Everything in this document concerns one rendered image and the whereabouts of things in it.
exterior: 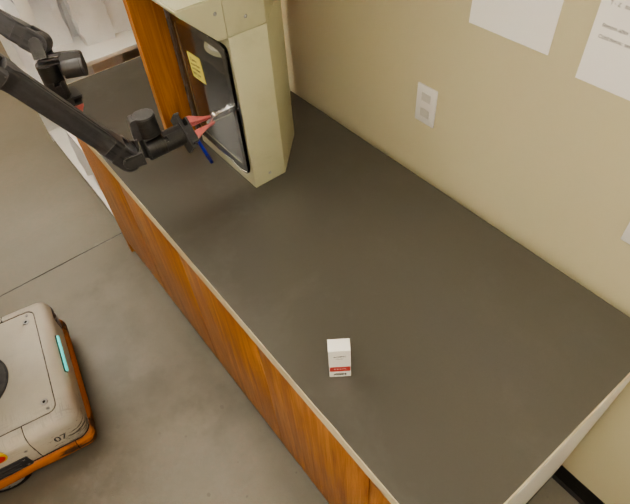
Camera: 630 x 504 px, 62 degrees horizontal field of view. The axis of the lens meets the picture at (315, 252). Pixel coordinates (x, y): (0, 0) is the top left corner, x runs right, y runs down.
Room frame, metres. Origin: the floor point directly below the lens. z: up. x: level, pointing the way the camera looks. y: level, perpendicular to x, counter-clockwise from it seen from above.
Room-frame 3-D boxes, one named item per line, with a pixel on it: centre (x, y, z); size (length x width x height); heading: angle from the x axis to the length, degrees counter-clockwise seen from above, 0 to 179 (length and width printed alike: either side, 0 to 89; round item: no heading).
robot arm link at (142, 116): (1.16, 0.43, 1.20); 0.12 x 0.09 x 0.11; 113
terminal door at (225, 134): (1.34, 0.26, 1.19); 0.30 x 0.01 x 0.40; 34
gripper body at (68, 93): (1.40, 0.70, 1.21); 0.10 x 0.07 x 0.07; 125
